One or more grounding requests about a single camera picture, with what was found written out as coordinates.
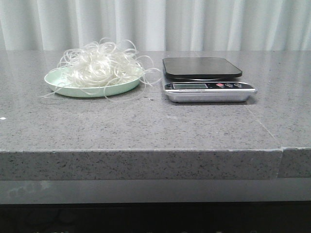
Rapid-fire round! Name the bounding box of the black silver kitchen scale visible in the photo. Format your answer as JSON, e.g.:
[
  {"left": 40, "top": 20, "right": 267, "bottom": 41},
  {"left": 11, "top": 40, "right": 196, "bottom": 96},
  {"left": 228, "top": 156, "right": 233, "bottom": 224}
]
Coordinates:
[{"left": 162, "top": 57, "right": 257, "bottom": 103}]

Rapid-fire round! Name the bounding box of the light green round plate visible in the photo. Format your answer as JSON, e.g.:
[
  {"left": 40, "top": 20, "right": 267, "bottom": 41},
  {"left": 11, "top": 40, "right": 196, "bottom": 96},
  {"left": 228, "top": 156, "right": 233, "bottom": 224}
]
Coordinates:
[{"left": 44, "top": 68, "right": 140, "bottom": 98}]

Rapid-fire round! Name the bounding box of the white vermicelli noodle bundle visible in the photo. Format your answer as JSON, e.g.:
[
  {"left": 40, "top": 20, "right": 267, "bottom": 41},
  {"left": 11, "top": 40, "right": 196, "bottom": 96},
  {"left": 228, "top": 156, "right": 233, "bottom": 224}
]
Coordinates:
[{"left": 53, "top": 38, "right": 160, "bottom": 94}]

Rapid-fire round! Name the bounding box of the white pleated curtain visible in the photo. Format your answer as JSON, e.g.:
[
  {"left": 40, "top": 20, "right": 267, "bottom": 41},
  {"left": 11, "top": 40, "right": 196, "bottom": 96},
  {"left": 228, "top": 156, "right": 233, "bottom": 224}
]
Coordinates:
[{"left": 0, "top": 0, "right": 311, "bottom": 51}]

